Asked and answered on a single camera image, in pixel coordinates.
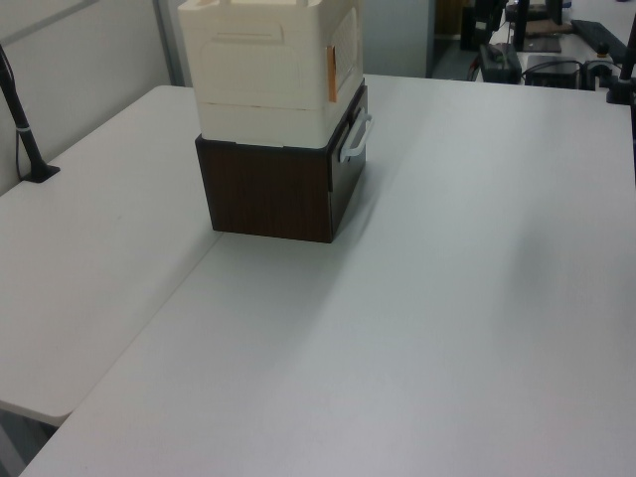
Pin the cream tray underneath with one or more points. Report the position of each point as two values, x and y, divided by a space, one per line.
349 40

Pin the orange tape strip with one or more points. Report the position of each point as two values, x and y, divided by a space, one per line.
332 74

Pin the black clamp pole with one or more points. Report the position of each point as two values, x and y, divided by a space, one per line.
623 84

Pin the black computer tower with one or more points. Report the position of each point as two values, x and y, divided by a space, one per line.
468 27

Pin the grey partition panel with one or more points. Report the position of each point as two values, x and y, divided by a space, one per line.
397 35

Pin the cream plastic serving tray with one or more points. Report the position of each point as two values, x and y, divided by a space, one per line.
248 74

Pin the black device with green mark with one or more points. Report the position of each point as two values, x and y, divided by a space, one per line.
499 64

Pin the dark brown wooden drawer box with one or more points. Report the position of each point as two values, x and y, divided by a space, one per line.
263 194

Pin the black monitor stand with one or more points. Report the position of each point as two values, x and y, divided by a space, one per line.
534 45

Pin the brown flat object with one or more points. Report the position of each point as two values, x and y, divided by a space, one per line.
549 27

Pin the black rectangular box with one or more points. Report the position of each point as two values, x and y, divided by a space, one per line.
551 74

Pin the dark brown drawer front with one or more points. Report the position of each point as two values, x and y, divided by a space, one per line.
348 189

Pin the black camera stand pole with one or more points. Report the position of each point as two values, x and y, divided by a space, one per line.
22 129

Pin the black stand base plate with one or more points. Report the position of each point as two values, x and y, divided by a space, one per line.
42 174

